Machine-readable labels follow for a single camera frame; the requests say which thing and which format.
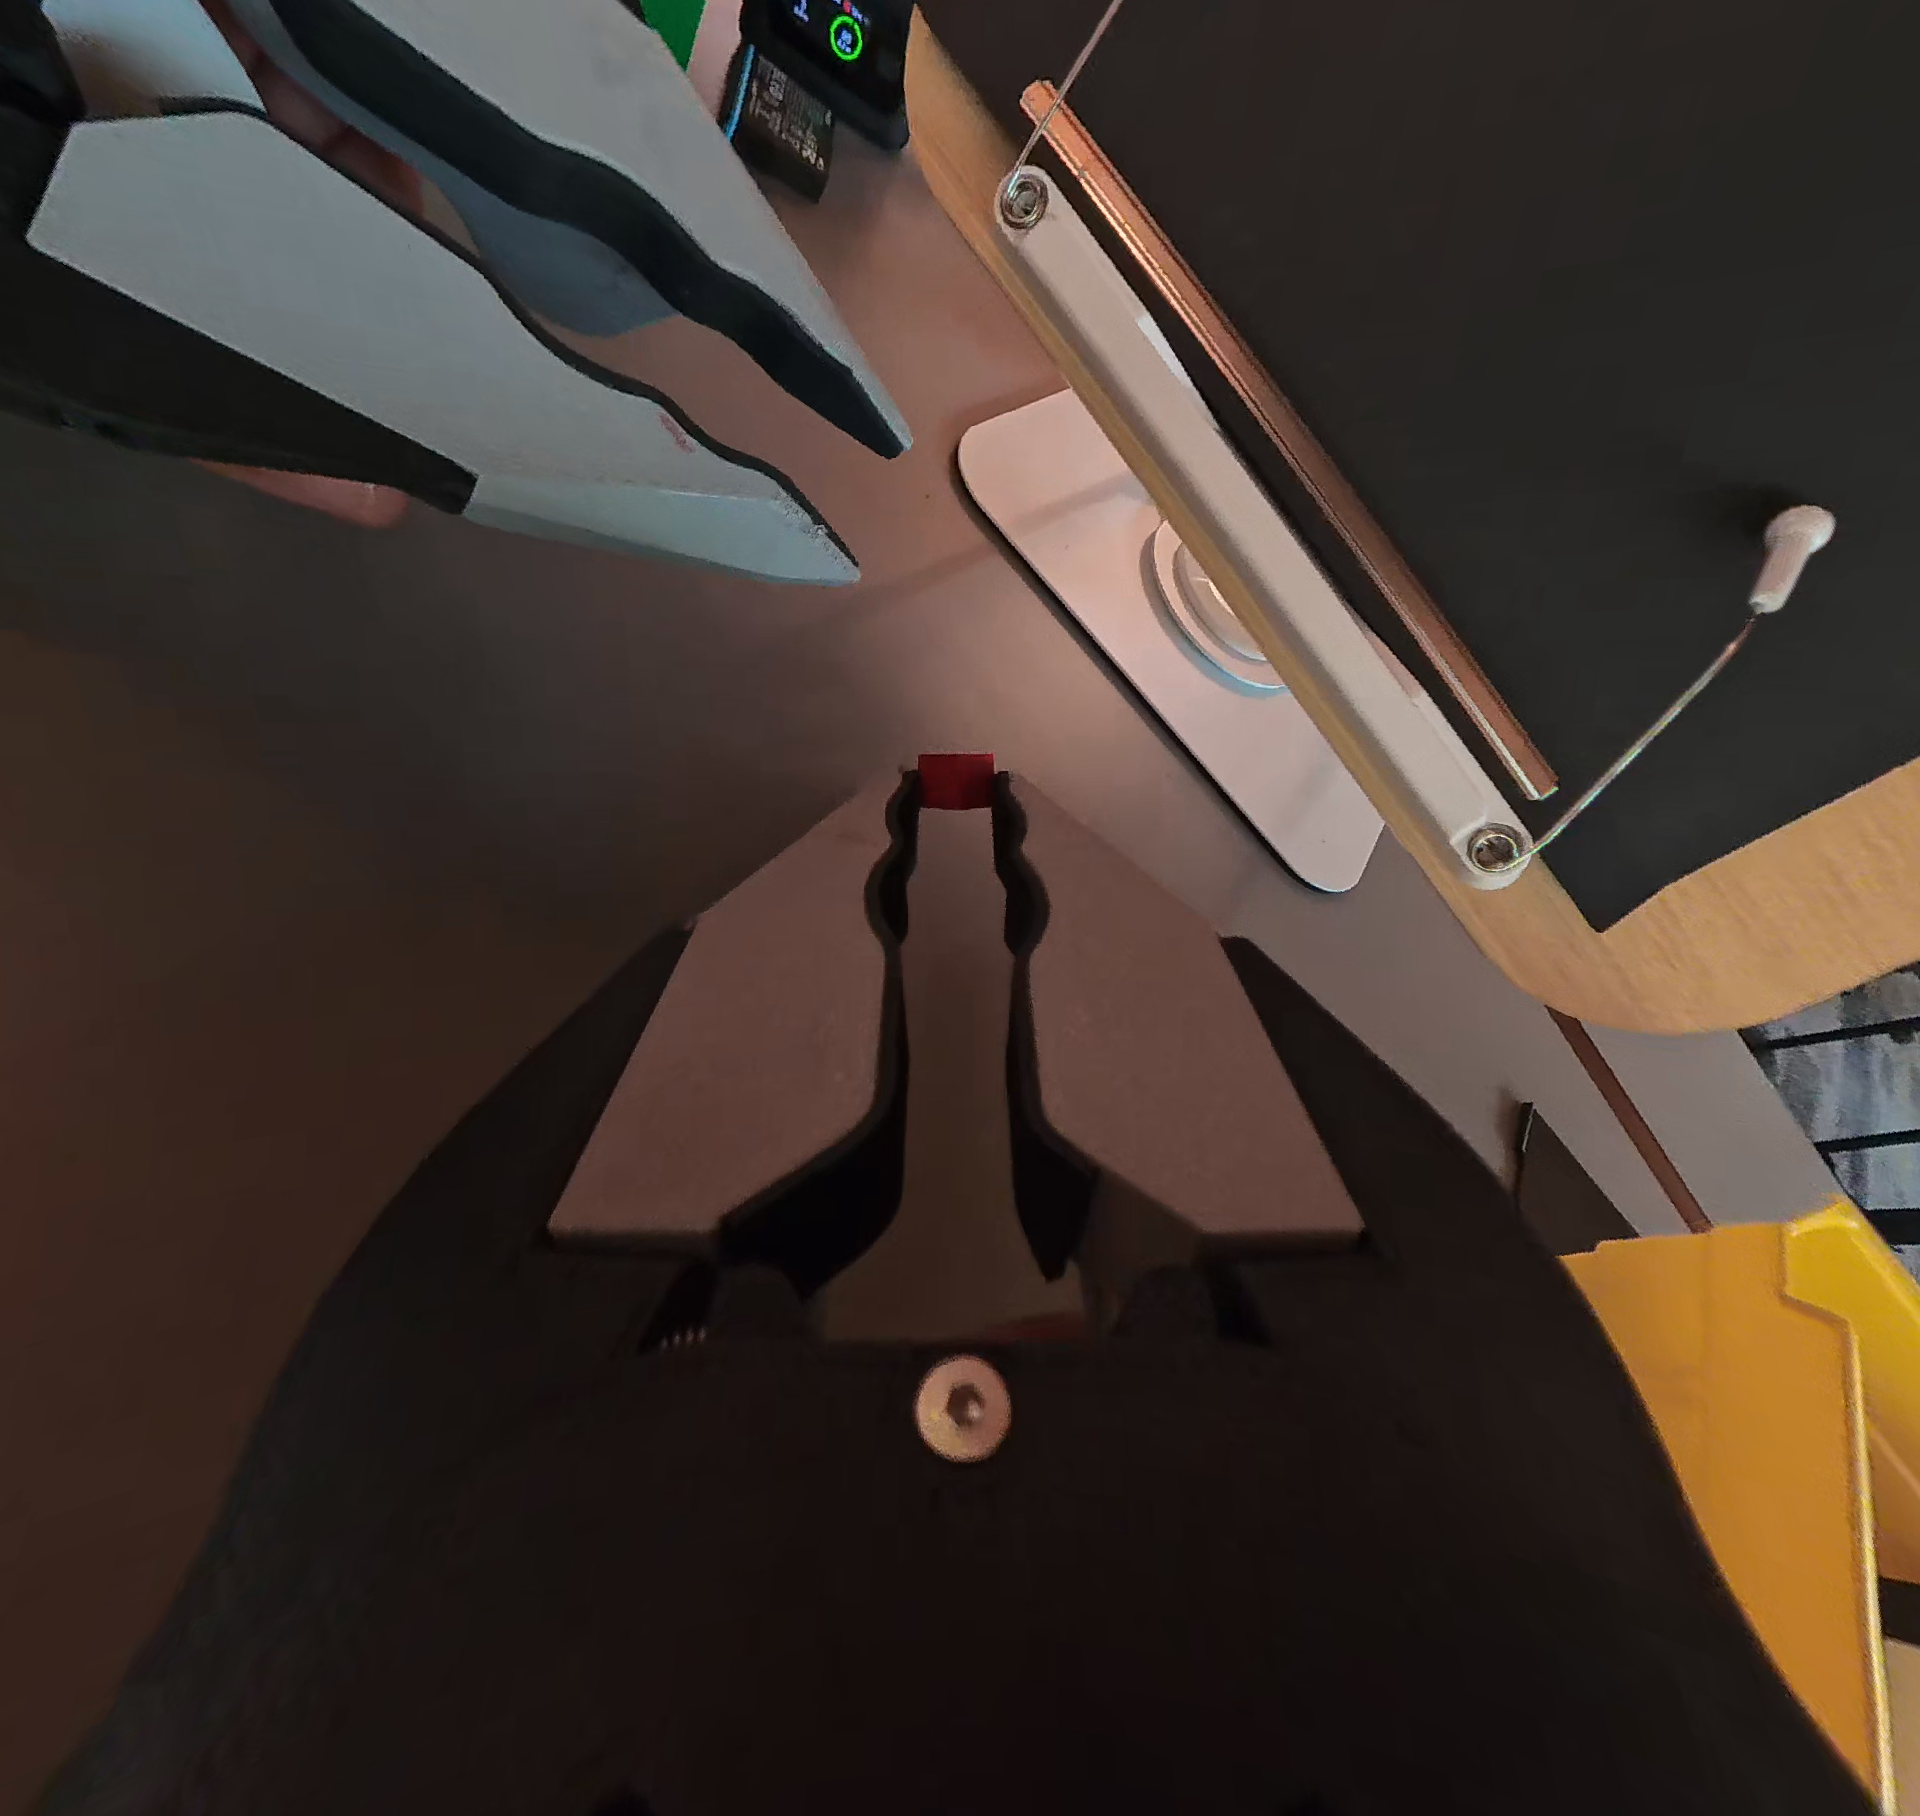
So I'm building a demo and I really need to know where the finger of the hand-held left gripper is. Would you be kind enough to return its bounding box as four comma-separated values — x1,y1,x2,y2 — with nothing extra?
28,105,865,591
220,0,916,458

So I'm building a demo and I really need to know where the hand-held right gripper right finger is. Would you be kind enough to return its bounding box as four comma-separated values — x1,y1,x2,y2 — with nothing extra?
987,769,1367,1284

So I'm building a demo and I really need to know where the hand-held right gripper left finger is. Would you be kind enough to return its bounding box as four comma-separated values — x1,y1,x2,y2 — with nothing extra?
545,769,919,1299

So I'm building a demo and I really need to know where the person's left hand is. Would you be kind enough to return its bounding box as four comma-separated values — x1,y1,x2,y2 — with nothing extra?
193,458,412,527

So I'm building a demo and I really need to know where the black power bank with display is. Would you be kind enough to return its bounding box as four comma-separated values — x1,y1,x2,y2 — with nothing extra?
713,0,959,202

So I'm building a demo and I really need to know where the white round disc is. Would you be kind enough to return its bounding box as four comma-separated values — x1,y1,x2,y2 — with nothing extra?
1144,516,1289,691

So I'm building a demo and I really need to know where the yellow plastic bin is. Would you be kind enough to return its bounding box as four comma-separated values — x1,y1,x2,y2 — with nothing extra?
1560,1197,1920,1816

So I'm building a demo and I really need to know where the copper strip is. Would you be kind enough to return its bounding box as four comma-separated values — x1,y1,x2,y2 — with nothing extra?
1023,80,1560,799

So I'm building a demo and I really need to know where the black panel with wooden rim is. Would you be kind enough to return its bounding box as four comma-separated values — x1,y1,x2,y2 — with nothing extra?
911,0,1920,1036

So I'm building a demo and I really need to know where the white metal bracket bar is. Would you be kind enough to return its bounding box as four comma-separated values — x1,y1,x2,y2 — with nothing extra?
998,170,1534,895

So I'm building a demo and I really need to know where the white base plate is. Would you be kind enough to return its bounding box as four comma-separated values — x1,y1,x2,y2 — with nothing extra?
954,391,1386,895

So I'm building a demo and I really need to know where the thin steel wire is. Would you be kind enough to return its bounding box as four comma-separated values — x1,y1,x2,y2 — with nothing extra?
1016,0,1199,187

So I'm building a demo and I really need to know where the thin wire with white tip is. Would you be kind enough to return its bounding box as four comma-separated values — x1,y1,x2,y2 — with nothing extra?
1516,503,1841,859

